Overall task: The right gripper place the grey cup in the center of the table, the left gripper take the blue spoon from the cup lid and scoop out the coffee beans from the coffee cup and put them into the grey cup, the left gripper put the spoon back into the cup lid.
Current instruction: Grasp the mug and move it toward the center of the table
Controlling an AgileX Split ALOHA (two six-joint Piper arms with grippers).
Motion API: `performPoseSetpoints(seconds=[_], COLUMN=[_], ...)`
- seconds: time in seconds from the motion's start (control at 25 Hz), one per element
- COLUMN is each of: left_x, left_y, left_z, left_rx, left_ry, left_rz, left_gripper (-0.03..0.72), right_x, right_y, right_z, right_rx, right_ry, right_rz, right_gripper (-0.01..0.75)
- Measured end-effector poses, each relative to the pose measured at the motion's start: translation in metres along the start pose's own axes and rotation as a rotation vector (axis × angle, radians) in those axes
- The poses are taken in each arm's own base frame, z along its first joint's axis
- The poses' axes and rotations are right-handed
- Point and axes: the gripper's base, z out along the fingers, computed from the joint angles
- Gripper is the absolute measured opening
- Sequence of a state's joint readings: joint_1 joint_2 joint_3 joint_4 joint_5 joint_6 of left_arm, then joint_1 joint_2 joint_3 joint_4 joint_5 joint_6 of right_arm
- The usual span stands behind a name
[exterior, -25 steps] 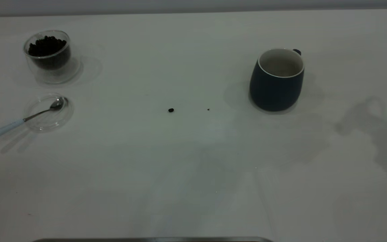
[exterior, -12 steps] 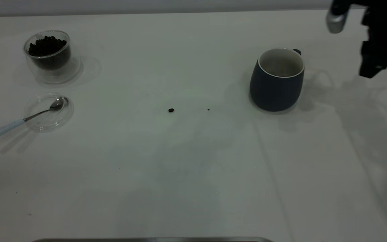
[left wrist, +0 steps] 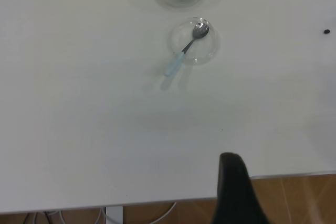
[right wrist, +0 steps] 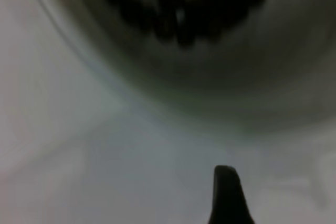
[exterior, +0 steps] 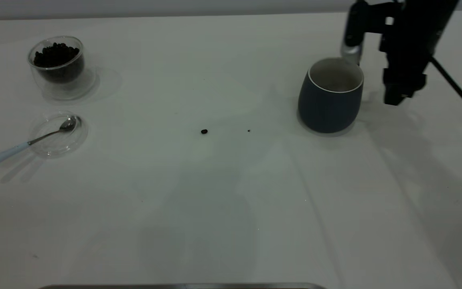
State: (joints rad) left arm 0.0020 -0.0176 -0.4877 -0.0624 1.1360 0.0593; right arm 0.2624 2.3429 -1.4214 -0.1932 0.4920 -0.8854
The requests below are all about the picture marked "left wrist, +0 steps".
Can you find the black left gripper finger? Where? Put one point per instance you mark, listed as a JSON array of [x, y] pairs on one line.
[[236, 195]]

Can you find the white table leg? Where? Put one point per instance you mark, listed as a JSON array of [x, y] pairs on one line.
[[114, 214]]

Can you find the single stray coffee bean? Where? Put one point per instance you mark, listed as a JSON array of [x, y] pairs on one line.
[[326, 32]]

